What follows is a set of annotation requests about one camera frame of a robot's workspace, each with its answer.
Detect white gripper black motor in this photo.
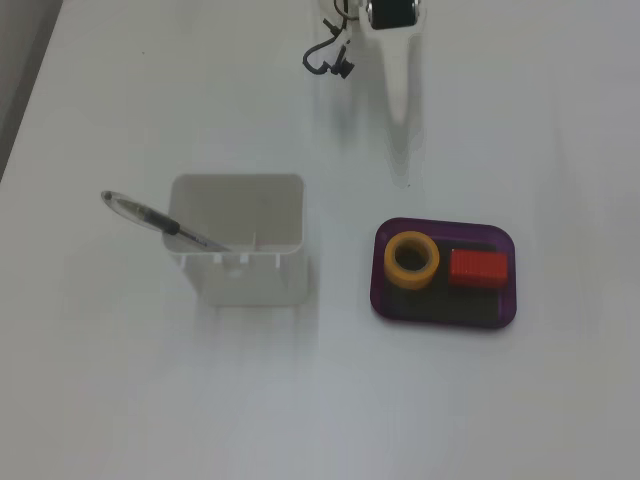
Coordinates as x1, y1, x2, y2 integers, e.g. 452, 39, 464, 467
364, 0, 427, 133

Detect yellow tape roll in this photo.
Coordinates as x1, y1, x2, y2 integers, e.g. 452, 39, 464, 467
383, 230, 442, 291

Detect red rectangular block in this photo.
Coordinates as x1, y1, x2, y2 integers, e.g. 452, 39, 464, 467
447, 248, 509, 290

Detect purple metal tray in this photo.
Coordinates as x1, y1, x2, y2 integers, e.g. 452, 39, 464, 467
369, 216, 519, 333

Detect dark grey tray liner mat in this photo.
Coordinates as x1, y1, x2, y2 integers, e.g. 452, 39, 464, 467
387, 234, 504, 322

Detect white rectangular plastic container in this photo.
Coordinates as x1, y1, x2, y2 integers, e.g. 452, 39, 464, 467
162, 172, 307, 307

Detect black clear ballpoint pen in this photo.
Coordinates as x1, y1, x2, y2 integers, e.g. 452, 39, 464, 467
100, 189, 236, 254

